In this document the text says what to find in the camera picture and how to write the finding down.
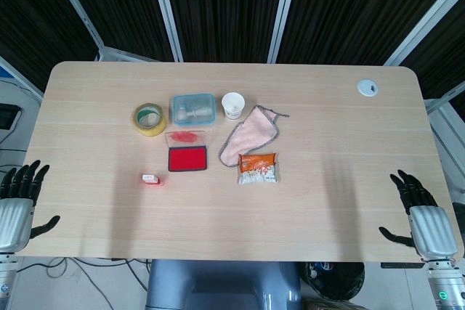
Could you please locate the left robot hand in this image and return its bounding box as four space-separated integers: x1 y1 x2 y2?
0 159 61 254

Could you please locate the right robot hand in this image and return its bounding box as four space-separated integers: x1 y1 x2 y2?
379 169 459 262

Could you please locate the black trash bin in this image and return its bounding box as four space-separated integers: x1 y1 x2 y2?
304 261 365 303

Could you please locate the yellow tape roll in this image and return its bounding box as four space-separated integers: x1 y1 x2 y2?
131 102 168 137

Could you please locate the red ink pad clear lid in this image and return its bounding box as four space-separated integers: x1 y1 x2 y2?
165 129 209 173

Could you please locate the orange and white snack bag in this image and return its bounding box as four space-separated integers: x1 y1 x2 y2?
237 152 280 186

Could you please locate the pink cloth grey trim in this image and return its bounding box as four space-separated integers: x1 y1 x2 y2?
218 105 291 168

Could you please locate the clear container blue lid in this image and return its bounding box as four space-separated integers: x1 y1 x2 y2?
171 93 217 126

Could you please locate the blue-grey robot torso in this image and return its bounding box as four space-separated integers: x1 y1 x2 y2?
145 259 302 310

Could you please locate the white paper cup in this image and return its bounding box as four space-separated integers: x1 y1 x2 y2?
222 91 244 121

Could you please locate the white table cable grommet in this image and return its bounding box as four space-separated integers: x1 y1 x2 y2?
356 78 379 97

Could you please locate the white frame post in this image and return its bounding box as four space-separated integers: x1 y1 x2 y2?
268 0 302 64
147 0 184 62
45 0 107 61
383 0 465 67

